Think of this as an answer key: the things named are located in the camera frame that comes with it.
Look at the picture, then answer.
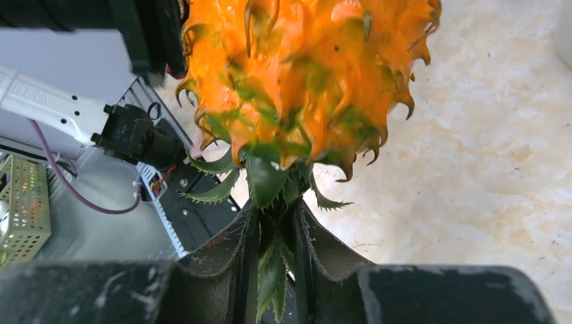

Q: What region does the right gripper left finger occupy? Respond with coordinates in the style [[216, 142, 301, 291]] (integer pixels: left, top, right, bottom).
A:
[[1, 205, 258, 323]]

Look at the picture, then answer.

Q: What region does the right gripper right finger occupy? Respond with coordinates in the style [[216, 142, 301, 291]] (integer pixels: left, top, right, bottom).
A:
[[293, 201, 555, 323]]

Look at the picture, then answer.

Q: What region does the toy pineapple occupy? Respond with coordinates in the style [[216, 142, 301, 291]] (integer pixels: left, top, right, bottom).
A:
[[174, 0, 443, 324]]

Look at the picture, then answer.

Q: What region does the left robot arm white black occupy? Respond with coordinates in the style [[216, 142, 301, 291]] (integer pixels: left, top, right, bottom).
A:
[[1, 1, 189, 169]]

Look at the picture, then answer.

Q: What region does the green perforated metal box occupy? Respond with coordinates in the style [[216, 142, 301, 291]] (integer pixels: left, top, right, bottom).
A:
[[1, 156, 51, 268]]

